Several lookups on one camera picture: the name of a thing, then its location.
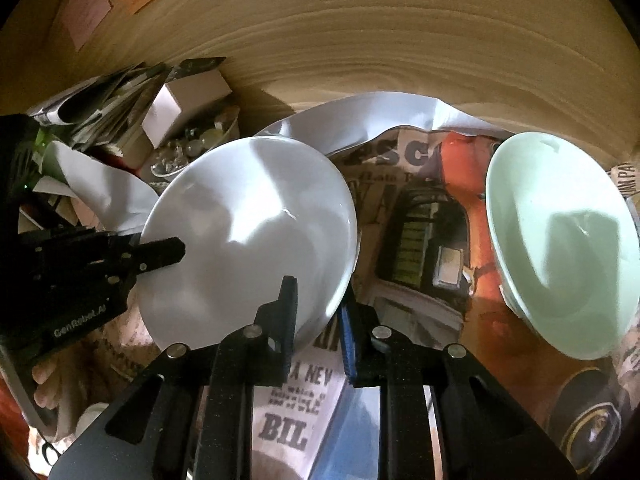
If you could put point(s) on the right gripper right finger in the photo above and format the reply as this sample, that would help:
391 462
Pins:
442 414

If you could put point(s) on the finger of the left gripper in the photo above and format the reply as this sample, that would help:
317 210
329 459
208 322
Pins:
152 256

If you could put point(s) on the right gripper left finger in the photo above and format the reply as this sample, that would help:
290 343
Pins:
190 413

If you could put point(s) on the white dinner plate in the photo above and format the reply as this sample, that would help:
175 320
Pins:
249 214

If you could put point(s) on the mint green bowl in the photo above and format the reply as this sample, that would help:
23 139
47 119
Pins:
564 242

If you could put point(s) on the left hand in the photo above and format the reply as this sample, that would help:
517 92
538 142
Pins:
55 392

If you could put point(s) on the white folded paper sheet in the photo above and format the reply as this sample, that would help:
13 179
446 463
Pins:
122 201

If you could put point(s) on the small bowl of trinkets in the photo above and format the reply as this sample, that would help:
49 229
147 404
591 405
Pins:
198 137

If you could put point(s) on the white bowl black dots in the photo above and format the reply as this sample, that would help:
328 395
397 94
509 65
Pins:
515 305

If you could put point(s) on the stack of magazines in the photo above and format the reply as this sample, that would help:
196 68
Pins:
108 110

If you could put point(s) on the white small box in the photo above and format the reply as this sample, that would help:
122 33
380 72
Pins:
180 100

